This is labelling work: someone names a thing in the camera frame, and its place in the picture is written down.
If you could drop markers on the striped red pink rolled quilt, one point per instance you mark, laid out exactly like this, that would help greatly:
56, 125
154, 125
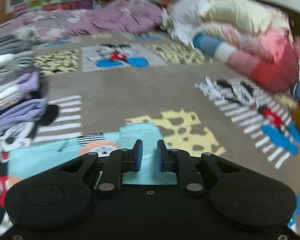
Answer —
275, 78

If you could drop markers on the cream ruffled quilt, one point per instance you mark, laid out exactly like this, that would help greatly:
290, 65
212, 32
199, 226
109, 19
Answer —
248, 16

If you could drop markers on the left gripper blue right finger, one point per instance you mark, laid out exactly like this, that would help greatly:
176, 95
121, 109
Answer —
173, 159

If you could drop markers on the lavender folded sheet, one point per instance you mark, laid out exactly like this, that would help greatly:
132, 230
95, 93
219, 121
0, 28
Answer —
27, 111

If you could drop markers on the white crumpled cloth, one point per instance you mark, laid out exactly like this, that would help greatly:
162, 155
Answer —
183, 20

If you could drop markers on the white patterned folded blanket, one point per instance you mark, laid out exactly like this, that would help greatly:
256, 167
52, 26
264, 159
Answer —
14, 91

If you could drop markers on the brown Mickey Mouse blanket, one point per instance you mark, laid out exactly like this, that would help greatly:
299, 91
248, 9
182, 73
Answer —
94, 101

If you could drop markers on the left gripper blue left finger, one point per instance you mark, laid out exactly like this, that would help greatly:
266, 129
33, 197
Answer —
124, 159

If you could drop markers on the white rolled towel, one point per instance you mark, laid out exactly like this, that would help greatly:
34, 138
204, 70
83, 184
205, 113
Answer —
10, 63

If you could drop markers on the grey folded blanket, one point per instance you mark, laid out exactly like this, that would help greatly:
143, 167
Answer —
17, 43

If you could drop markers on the teal patterned children's garment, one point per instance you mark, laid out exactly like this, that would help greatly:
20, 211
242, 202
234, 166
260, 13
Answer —
26, 162

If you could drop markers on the purple floral quilt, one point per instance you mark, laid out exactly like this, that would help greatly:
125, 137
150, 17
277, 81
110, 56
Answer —
134, 16

